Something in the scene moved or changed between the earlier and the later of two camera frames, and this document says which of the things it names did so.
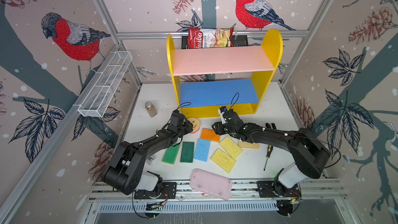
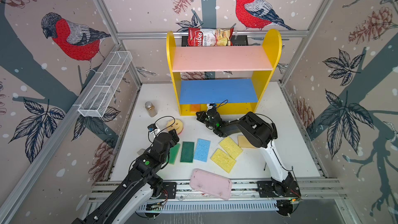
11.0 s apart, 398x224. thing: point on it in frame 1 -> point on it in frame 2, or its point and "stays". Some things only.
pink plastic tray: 211,184 stays
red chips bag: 203,38 stays
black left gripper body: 185,128 -> 173,141
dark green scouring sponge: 187,152 stays
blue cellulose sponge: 202,149 stays
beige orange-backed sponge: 248,144 stays
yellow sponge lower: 223,160 stays
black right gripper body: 223,129 -> 204,119
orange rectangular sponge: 209,134 -> 195,108
